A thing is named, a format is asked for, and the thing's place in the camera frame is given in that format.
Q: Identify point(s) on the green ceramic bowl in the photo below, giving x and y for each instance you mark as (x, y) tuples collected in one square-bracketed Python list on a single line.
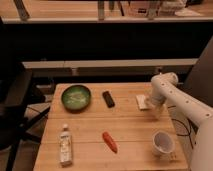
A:
[(76, 97)]

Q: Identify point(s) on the white plastic cup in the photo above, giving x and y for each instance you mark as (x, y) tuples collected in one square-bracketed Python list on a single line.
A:
[(162, 143)]

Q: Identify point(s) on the wooden shelf rail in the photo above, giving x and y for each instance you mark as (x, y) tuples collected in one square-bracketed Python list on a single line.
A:
[(109, 63)]

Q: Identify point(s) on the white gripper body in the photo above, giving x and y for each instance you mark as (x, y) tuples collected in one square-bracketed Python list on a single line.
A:
[(156, 110)]

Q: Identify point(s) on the orange carrot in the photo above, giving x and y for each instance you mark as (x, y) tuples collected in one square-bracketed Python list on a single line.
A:
[(110, 142)]

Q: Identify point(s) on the black office chair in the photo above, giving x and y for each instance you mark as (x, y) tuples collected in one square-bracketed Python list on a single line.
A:
[(17, 91)]

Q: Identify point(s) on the black rectangular block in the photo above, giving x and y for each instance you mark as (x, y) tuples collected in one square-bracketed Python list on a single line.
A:
[(108, 99)]

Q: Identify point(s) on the white sponge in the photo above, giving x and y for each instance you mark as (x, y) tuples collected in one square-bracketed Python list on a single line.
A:
[(141, 101)]

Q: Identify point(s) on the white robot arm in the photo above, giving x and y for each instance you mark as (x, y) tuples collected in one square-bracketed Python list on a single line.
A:
[(164, 87)]

